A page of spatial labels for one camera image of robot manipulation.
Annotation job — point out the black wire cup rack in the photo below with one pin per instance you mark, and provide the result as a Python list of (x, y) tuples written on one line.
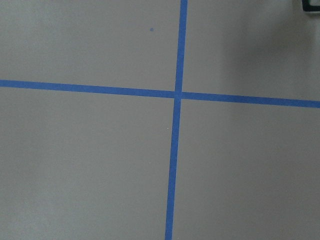
[(311, 6)]

